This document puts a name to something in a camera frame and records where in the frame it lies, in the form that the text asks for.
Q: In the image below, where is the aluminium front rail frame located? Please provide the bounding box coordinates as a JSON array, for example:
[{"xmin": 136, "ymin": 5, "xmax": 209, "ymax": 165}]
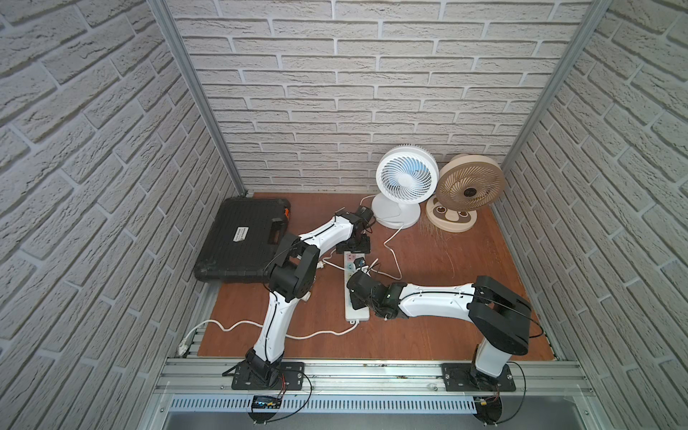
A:
[{"xmin": 139, "ymin": 357, "xmax": 612, "ymax": 429}]

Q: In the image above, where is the white power strip cord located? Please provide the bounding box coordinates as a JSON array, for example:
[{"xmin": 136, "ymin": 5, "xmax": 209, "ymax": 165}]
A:
[{"xmin": 177, "ymin": 318, "xmax": 360, "ymax": 357}]

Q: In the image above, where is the beige bear desk fan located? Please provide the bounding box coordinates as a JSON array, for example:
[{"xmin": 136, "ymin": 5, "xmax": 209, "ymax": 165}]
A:
[{"xmin": 426, "ymin": 154, "xmax": 506, "ymax": 233}]

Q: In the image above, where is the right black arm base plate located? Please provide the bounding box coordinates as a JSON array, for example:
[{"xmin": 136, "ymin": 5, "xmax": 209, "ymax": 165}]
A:
[{"xmin": 441, "ymin": 363, "xmax": 516, "ymax": 392}]

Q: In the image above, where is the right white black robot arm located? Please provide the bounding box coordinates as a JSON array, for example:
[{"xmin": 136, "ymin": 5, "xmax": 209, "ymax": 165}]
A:
[{"xmin": 347, "ymin": 270, "xmax": 533, "ymax": 379}]

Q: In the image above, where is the black plastic tool case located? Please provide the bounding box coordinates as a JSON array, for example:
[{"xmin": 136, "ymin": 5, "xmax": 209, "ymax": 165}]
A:
[{"xmin": 193, "ymin": 197, "xmax": 290, "ymax": 284}]

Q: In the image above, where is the left small controller board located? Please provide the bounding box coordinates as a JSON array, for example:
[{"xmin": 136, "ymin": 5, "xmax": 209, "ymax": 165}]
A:
[{"xmin": 251, "ymin": 395, "xmax": 282, "ymax": 411}]

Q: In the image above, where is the white power strip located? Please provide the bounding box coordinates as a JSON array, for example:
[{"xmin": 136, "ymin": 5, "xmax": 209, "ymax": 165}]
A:
[{"xmin": 343, "ymin": 251, "xmax": 370, "ymax": 324}]

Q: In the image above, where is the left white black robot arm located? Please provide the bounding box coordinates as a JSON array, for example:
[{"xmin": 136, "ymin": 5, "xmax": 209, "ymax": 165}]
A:
[{"xmin": 245, "ymin": 206, "xmax": 374, "ymax": 386}]

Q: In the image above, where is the white desk fan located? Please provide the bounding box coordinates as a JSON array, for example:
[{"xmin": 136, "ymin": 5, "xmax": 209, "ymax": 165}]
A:
[{"xmin": 372, "ymin": 145, "xmax": 439, "ymax": 229}]

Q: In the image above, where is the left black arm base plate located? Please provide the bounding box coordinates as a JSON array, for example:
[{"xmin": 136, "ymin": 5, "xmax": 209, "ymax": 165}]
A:
[{"xmin": 222, "ymin": 360, "xmax": 305, "ymax": 392}]

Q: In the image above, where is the right round black connector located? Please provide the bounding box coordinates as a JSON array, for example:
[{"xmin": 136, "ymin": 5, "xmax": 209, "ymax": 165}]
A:
[{"xmin": 473, "ymin": 396, "xmax": 503, "ymax": 426}]

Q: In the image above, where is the white fan cable with plug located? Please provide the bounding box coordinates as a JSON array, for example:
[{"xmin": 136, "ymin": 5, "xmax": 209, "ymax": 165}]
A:
[{"xmin": 320, "ymin": 194, "xmax": 410, "ymax": 281}]

